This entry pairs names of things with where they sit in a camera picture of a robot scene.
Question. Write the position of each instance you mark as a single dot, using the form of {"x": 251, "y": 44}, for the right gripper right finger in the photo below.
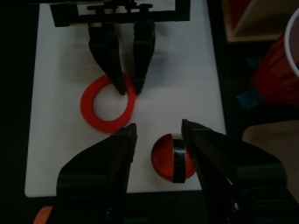
{"x": 234, "y": 180}

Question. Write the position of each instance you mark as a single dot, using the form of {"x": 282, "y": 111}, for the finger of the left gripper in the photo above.
{"x": 143, "y": 52}
{"x": 104, "y": 49}

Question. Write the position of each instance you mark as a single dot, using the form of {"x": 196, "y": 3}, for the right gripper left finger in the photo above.
{"x": 98, "y": 180}

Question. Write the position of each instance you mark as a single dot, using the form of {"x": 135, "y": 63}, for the wooden drawer box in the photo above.
{"x": 259, "y": 32}

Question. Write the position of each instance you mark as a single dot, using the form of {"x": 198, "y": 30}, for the white cutting board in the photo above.
{"x": 57, "y": 73}

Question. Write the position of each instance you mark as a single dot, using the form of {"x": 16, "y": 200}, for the wooden cutting board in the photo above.
{"x": 272, "y": 137}

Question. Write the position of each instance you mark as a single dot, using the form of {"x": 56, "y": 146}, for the orange toy piece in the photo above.
{"x": 43, "y": 216}

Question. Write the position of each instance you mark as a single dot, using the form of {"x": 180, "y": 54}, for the blue tape strip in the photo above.
{"x": 248, "y": 99}

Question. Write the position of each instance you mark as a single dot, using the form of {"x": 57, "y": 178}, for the red plastic cup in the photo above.
{"x": 276, "y": 78}

